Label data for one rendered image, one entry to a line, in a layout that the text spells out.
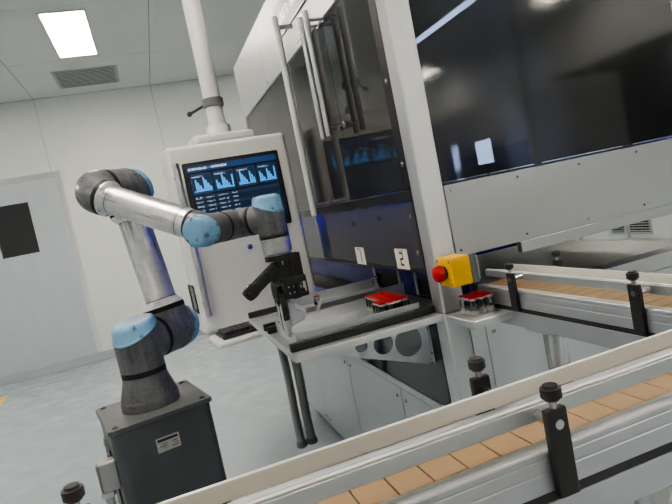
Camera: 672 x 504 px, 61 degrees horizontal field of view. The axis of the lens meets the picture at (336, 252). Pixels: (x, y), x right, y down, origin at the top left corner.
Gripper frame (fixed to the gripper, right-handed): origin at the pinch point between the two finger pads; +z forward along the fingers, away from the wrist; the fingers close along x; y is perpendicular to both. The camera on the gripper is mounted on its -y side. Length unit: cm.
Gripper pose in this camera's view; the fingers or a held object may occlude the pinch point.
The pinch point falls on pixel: (286, 332)
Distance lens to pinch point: 147.0
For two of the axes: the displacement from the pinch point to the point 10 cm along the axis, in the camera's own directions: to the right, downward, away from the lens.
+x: -3.1, -0.2, 9.5
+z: 2.0, 9.8, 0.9
